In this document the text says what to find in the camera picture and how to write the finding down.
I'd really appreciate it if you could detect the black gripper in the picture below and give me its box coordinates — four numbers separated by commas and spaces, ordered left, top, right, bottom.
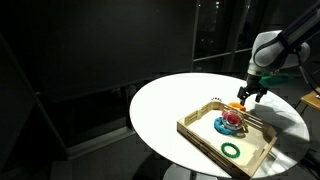
236, 74, 269, 107

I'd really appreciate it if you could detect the orange ribbed ring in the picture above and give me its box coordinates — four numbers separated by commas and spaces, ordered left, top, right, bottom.
227, 101, 247, 113

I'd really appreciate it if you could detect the wooden slatted tray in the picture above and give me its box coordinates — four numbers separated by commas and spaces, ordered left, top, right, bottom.
176, 99, 279, 180

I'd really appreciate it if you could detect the wooden side table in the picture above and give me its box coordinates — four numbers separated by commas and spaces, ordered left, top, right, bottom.
294, 86, 320, 112

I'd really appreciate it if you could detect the red ring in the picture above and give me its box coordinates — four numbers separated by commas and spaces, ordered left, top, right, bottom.
221, 110, 245, 127

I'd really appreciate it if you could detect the yellow-green spiky ring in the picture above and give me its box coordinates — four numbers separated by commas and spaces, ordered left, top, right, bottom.
241, 114, 250, 133

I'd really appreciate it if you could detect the blue ring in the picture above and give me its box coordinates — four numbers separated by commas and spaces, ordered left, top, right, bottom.
213, 116, 245, 136

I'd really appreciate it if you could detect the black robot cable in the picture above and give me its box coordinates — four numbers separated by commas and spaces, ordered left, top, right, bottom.
295, 45, 320, 97

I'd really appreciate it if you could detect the thin green ring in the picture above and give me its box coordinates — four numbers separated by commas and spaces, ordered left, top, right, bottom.
220, 141, 241, 160

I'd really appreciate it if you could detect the white table pedestal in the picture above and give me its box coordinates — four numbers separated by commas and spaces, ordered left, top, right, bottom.
162, 162, 222, 180

